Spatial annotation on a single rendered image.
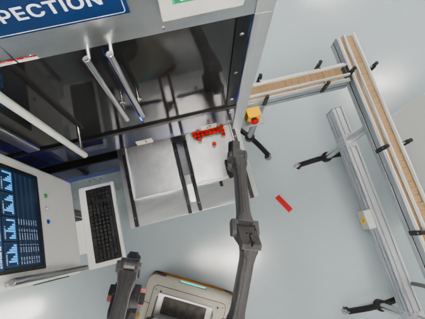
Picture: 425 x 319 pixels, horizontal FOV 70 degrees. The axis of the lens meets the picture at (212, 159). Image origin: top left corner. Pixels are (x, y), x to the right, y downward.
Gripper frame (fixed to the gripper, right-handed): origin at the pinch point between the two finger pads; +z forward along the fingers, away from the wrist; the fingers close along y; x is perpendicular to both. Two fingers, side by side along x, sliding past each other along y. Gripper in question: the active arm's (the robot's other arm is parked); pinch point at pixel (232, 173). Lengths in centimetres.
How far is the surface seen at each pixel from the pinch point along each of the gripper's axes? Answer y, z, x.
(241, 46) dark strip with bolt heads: 15, -77, -5
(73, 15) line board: 10, -104, 38
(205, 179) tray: 1.3, 2.9, 14.5
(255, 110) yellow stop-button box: 25.7, -15.6, -19.3
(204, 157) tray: 13.2, 1.2, 12.3
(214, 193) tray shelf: -7.4, 4.4, 11.7
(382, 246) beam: -54, 48, -85
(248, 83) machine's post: 18, -51, -10
